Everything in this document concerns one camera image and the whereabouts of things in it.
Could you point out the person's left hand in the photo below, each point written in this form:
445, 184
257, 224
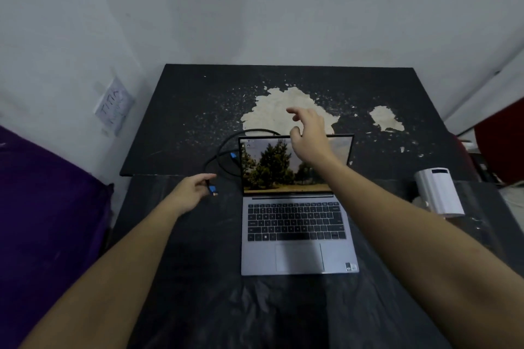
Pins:
184, 195

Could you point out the person's right hand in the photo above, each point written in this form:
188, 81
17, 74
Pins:
315, 140

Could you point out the person's left fingers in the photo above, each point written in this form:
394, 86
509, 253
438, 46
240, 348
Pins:
204, 176

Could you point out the person's right thumb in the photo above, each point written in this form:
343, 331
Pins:
295, 132

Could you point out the person's left forearm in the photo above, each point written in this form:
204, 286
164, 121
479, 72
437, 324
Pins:
106, 279

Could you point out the person's right forearm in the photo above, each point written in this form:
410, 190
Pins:
409, 238

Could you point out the grey laptop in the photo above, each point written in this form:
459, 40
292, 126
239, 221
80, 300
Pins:
299, 234

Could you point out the white paper note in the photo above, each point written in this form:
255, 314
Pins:
114, 105

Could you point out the black plastic sheet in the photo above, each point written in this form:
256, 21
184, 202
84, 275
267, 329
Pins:
213, 303

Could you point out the white boxy device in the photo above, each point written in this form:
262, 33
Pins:
440, 193

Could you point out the purple cloth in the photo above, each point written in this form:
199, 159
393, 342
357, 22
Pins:
45, 222

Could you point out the red chair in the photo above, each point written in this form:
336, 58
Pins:
501, 140

